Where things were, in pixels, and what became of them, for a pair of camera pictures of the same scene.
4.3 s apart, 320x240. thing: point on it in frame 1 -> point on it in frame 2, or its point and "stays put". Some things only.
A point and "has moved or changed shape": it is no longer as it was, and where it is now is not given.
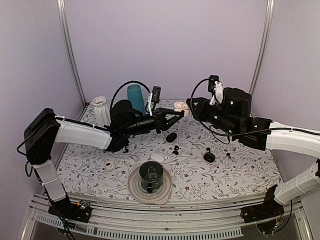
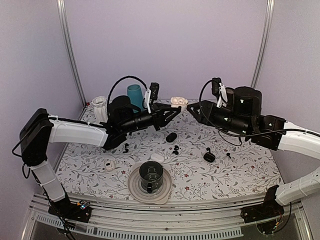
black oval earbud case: x=171 y=137 stays put
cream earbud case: x=180 y=106 has moved or changed shape
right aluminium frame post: x=267 y=27 stays put
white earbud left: x=109 y=165 stays put
